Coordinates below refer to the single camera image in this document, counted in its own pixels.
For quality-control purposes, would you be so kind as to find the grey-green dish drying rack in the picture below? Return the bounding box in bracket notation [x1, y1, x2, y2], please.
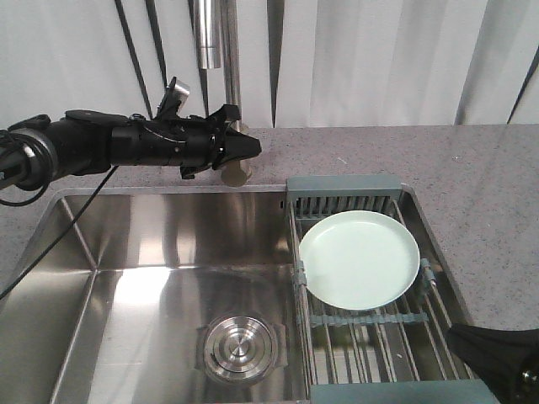
[285, 175, 494, 403]

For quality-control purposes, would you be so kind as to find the white pleated curtain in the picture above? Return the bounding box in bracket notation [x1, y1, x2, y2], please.
[1, 1, 538, 128]

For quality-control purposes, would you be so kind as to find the stainless steel faucet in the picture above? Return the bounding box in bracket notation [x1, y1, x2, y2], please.
[192, 1, 251, 187]

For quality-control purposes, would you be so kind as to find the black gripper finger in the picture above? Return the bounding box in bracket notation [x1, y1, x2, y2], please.
[218, 129, 262, 168]
[446, 324, 538, 403]

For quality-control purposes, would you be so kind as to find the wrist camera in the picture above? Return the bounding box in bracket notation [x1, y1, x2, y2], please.
[156, 77, 190, 120]

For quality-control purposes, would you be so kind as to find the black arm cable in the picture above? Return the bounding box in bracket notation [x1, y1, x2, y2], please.
[0, 163, 121, 300]

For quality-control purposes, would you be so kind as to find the round steel sink drain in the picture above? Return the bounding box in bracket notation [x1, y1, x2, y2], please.
[195, 314, 289, 385]

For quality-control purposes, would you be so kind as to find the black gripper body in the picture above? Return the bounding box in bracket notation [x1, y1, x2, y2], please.
[109, 104, 240, 179]

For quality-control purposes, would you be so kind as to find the mint green ceramic plate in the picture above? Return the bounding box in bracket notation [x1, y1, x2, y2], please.
[299, 210, 420, 311]

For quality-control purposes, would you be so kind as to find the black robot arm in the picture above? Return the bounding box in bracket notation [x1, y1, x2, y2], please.
[1, 104, 262, 207]

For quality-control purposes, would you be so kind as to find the stainless steel sink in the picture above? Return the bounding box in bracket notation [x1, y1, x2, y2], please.
[0, 184, 477, 404]

